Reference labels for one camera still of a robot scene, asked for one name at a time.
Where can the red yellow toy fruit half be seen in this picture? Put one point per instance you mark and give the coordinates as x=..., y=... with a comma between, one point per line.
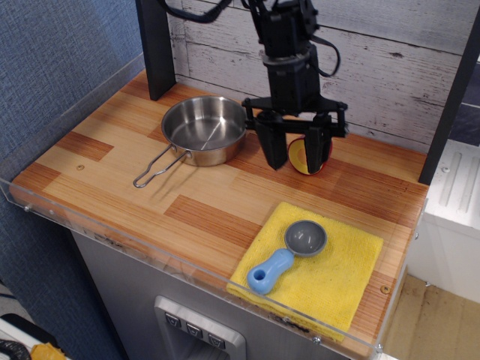
x=297, y=157

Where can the black left post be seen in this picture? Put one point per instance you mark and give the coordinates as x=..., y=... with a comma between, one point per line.
x=158, y=57

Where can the clear acrylic guard rail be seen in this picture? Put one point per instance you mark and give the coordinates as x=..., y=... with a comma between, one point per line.
x=42, y=98

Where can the white ribbed sink unit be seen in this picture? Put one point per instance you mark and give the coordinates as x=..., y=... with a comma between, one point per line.
x=445, y=249

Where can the yellow cloth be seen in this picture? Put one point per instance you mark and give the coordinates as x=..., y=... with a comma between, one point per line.
x=320, y=293

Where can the black right post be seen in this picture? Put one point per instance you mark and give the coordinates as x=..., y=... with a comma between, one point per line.
x=454, y=99

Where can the yellow black object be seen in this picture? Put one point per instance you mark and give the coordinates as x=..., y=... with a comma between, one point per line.
x=22, y=339

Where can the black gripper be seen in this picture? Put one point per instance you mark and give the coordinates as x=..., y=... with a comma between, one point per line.
x=295, y=106

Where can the silver button panel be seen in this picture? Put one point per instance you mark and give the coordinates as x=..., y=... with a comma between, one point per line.
x=188, y=334

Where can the black post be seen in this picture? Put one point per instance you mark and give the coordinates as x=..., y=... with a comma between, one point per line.
x=454, y=99
x=158, y=57

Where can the grey blue toy scoop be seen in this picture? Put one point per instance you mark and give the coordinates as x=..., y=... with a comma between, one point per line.
x=303, y=238

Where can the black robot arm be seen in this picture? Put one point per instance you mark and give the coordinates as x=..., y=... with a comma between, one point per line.
x=287, y=32

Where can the grey toy cabinet front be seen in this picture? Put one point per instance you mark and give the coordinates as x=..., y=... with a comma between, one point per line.
x=128, y=286

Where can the stainless steel pot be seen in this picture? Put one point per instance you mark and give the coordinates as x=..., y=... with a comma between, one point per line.
x=203, y=131

